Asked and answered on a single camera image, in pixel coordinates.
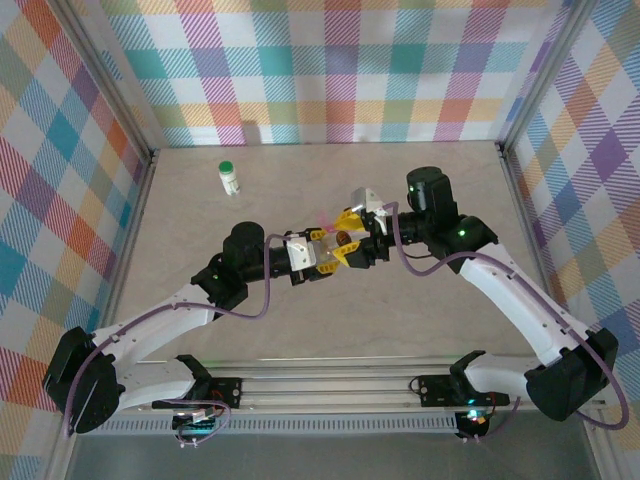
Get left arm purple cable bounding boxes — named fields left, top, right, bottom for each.
left=64, top=232, right=296, bottom=447

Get grey slotted cable duct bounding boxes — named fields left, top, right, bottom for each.
left=78, top=417, right=460, bottom=437

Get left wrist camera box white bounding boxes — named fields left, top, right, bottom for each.
left=284, top=237, right=315, bottom=272

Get clear glass pill bottle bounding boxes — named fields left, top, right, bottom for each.
left=319, top=230, right=352, bottom=261

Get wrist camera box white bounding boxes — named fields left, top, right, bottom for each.
left=351, top=187, right=389, bottom=232
left=284, top=237, right=315, bottom=272

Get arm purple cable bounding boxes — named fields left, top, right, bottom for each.
left=384, top=201, right=630, bottom=444
left=64, top=232, right=296, bottom=447

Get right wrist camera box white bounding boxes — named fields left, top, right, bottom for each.
left=351, top=187, right=389, bottom=232

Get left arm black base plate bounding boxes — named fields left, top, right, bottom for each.
left=151, top=375, right=245, bottom=410

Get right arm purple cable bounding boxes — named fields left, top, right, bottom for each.
left=384, top=201, right=630, bottom=444

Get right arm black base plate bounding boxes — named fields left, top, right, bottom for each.
left=416, top=373, right=512, bottom=408

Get aluminium side rail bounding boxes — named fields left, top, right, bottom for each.
left=497, top=143, right=575, bottom=370
left=88, top=148, right=161, bottom=375

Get aluminium corner post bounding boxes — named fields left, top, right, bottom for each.
left=52, top=0, right=159, bottom=169
left=497, top=0, right=601, bottom=156

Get aluminium frame rails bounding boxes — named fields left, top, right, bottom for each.
left=53, top=355, right=607, bottom=417

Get white pill bottle green cap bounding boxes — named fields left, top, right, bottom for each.
left=217, top=159, right=242, bottom=197

